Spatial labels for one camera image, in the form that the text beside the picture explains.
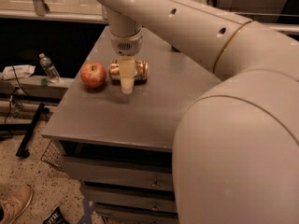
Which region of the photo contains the grey metal railing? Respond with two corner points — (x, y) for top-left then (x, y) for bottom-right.
(0, 0), (107, 23)

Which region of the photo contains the black metal bar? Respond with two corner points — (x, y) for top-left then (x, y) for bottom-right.
(16, 103), (45, 158)

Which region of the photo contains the black snack bag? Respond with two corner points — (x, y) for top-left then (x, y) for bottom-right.
(42, 206), (69, 224)

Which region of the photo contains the wire mesh basket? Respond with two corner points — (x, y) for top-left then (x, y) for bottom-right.
(41, 141), (64, 172)

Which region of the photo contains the black cable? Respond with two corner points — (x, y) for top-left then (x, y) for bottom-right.
(3, 66), (32, 126)

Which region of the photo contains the low grey shelf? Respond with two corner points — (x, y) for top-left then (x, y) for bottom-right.
(0, 76), (74, 99)

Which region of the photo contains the white crumpled cloth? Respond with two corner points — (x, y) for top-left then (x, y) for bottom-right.
(1, 64), (36, 80)

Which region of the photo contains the grey drawer cabinet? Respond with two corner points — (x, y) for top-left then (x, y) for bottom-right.
(41, 25), (222, 224)

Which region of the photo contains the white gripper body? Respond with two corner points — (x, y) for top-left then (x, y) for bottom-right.
(110, 29), (143, 56)

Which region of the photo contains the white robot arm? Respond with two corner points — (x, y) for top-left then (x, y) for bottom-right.
(97, 0), (299, 224)

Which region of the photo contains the middle grey drawer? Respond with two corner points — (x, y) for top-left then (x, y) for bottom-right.
(80, 185), (177, 213)

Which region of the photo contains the clear plastic water bottle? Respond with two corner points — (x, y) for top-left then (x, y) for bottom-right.
(39, 53), (61, 83)

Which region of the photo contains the bottom grey drawer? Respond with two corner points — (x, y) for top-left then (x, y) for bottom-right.
(95, 203), (179, 224)

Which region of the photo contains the top grey drawer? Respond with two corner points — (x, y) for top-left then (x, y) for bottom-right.
(60, 156), (173, 191)

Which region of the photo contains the orange soda can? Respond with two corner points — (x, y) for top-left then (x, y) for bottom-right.
(108, 60), (149, 81)

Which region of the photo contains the grey drawer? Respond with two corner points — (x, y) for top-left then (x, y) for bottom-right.
(80, 185), (177, 213)
(95, 203), (179, 224)
(60, 156), (173, 191)

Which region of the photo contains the tan shoe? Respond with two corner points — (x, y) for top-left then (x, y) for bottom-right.
(0, 184), (33, 224)

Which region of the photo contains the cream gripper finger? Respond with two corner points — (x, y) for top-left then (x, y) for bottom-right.
(118, 56), (135, 94)

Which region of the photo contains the red apple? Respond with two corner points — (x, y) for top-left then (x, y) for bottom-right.
(80, 62), (107, 89)

